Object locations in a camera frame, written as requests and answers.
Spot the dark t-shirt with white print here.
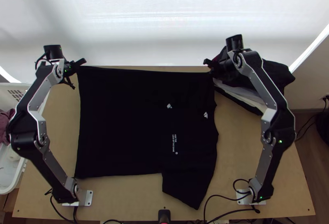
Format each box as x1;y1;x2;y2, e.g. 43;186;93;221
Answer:
74;65;220;210

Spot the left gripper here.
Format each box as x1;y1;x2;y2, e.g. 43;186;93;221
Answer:
63;58;87;77

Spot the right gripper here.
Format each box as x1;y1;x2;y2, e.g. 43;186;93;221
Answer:
203;54;234;72

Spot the black cable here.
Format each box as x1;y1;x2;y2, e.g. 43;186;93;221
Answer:
47;188;79;224
63;76;76;90
203;195;241;224
295;95;329;139
232;179;261;214

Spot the white laundry basket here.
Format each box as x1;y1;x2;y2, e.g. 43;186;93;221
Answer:
0;82;39;196

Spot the pile of folded clothes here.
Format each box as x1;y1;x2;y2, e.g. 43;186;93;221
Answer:
213;46;296;115

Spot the heap of clothes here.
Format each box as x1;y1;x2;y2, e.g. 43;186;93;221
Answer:
0;108;16;145

